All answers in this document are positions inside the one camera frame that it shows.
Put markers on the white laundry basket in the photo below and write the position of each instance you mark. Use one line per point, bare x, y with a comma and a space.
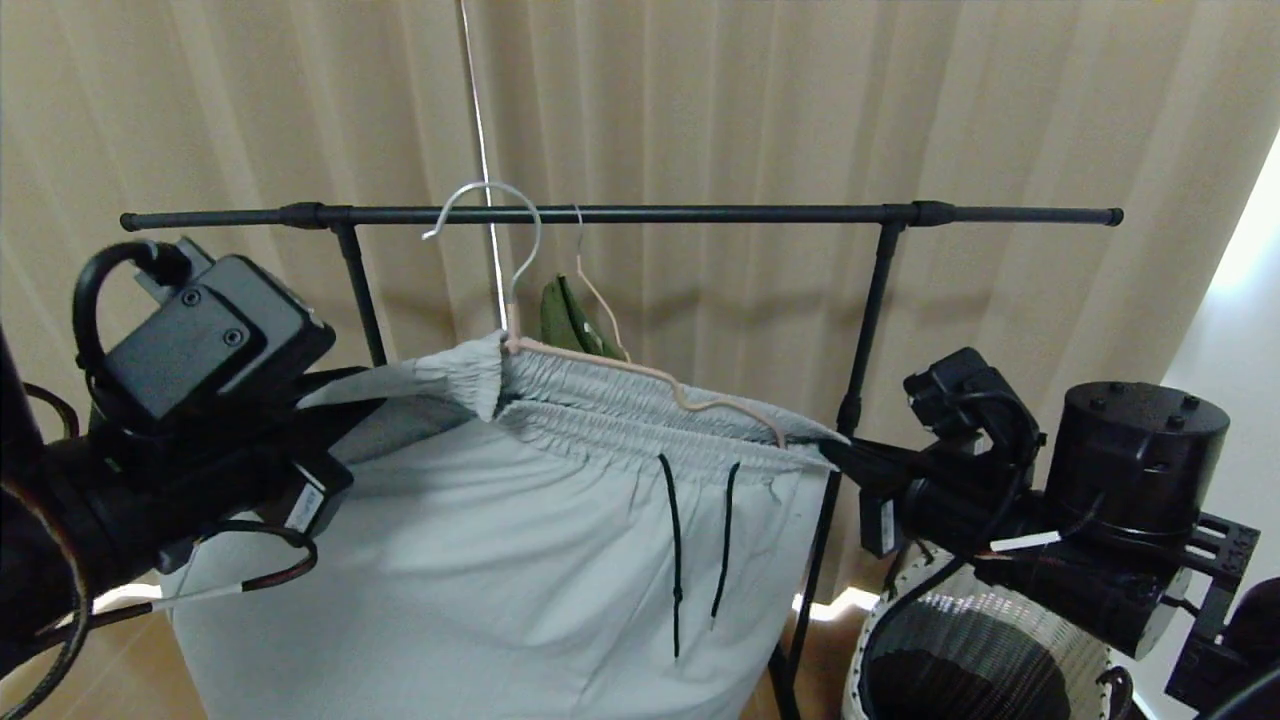
1000, 640

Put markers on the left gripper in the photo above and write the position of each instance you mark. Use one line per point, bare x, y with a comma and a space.
200, 480

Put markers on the pale grey garment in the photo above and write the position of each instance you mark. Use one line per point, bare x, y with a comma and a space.
500, 560

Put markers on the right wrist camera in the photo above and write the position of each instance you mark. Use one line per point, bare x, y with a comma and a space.
970, 395

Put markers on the beige curtain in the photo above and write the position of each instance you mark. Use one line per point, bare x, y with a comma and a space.
800, 100

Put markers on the black clothes rack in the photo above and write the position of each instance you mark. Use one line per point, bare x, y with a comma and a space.
700, 214

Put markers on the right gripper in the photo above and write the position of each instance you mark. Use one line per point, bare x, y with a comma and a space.
950, 510

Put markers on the pink clothes hanger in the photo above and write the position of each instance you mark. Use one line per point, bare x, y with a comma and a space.
600, 360
600, 300

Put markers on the green long-sleeved shirt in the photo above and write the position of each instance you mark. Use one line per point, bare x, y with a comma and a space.
570, 320

